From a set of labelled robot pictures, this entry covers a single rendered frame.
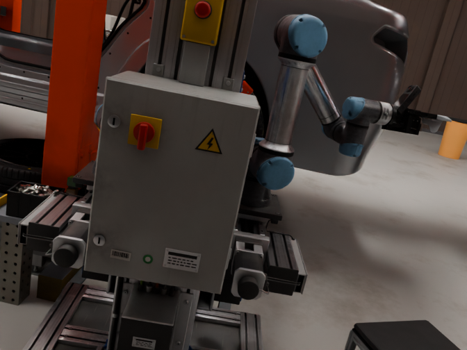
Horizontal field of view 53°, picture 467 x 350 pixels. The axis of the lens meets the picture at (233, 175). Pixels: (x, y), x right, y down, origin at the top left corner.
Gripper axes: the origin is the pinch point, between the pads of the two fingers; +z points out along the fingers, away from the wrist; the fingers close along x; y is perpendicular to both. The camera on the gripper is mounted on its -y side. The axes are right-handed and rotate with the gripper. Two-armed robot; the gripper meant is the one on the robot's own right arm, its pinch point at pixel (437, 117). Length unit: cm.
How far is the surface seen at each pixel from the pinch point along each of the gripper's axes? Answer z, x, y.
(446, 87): 688, -833, -105
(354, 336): -1, -17, 93
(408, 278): 108, -122, 108
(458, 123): 503, -557, -17
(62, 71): -128, -82, 7
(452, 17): 640, -813, -261
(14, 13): -203, -401, -41
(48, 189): -128, -76, 58
